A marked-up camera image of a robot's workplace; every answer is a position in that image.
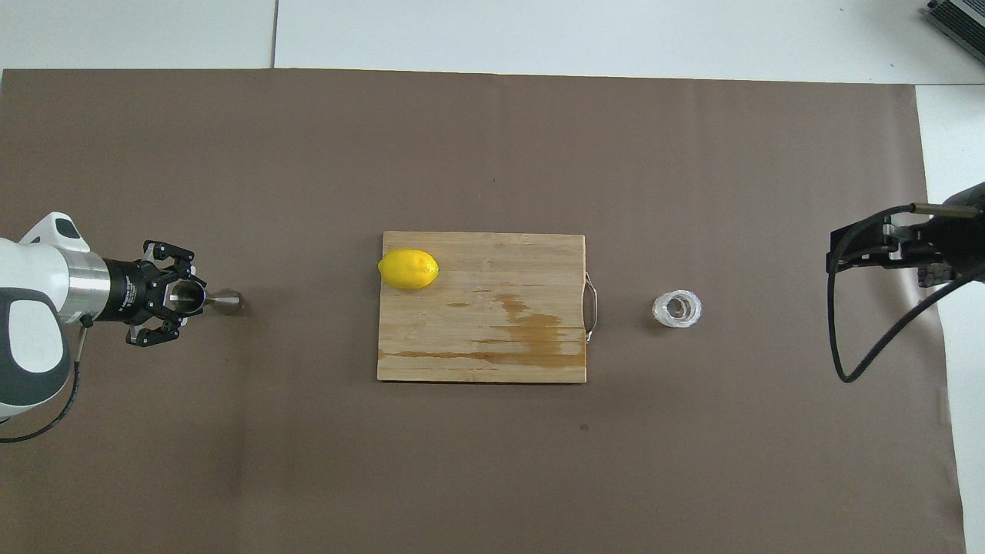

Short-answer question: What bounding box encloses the grey finned metal device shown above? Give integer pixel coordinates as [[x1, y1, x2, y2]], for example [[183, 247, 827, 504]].
[[923, 0, 985, 43]]

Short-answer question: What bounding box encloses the yellow lemon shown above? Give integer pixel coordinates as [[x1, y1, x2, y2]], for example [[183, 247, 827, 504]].
[[377, 249, 440, 291]]

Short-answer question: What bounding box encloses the brown paper table mat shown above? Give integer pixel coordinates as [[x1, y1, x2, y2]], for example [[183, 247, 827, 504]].
[[0, 68, 967, 554]]

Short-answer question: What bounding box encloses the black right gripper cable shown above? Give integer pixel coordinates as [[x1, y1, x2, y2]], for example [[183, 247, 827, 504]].
[[826, 202, 985, 384]]

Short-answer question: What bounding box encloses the wooden cutting board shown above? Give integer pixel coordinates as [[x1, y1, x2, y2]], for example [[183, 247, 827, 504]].
[[377, 231, 599, 384]]

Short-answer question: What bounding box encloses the clear faceted glass cup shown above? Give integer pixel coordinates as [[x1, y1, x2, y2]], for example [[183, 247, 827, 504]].
[[652, 289, 703, 329]]

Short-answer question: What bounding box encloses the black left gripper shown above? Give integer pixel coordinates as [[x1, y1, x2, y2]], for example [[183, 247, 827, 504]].
[[104, 240, 197, 347]]

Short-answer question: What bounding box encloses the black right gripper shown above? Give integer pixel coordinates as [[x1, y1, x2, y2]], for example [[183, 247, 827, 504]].
[[827, 182, 985, 290]]

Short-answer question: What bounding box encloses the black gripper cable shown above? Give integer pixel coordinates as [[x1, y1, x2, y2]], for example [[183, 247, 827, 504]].
[[826, 202, 985, 384], [0, 315, 83, 444]]

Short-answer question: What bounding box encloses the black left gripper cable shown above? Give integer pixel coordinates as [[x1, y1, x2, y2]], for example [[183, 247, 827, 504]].
[[0, 315, 83, 444]]

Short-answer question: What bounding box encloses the steel double jigger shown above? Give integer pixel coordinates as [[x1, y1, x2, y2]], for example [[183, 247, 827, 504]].
[[169, 281, 245, 318]]

